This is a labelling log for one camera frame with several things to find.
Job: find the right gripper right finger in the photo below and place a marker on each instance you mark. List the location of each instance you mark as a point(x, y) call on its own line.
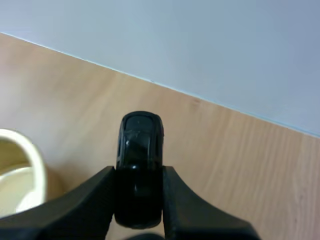
point(190, 215)

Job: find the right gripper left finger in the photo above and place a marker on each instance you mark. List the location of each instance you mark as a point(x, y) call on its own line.
point(80, 212)

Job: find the small grey toy car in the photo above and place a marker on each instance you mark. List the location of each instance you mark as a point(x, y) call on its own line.
point(139, 170)

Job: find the gold-coloured pot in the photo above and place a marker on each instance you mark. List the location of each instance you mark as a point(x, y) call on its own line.
point(22, 175)

